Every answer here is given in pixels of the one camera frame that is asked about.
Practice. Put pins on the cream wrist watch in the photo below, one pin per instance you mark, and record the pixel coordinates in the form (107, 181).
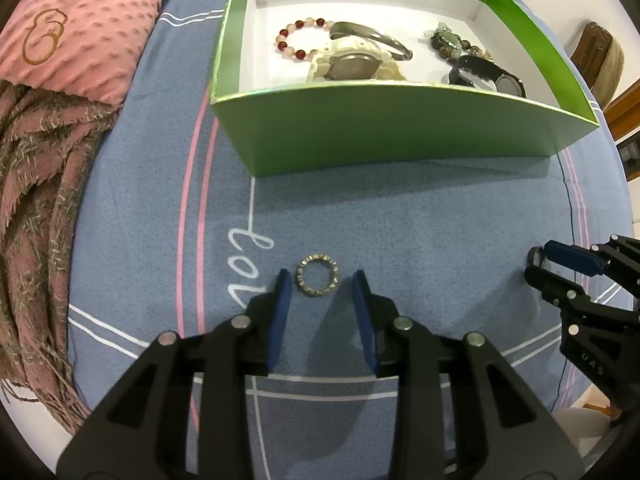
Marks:
(350, 65)

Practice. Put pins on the green cardboard box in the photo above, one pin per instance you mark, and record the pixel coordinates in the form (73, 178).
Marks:
(400, 130)

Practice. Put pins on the brown fringed scarf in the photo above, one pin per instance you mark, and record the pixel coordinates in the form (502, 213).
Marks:
(35, 210)

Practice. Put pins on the black wrist watch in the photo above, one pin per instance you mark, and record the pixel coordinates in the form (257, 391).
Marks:
(475, 66)

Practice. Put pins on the dark grey bangle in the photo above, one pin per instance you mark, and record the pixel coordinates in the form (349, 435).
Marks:
(360, 28)

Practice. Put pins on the blue striped bed sheet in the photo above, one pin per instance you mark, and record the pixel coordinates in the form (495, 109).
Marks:
(400, 220)

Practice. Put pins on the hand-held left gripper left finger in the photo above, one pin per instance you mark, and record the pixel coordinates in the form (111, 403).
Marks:
(282, 310)

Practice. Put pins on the pink dotted pillow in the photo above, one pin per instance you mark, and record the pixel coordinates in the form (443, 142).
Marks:
(100, 35)

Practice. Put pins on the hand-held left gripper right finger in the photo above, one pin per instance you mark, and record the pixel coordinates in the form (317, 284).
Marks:
(362, 310)

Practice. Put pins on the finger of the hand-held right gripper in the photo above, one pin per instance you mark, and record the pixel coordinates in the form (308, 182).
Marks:
(575, 259)
(550, 282)

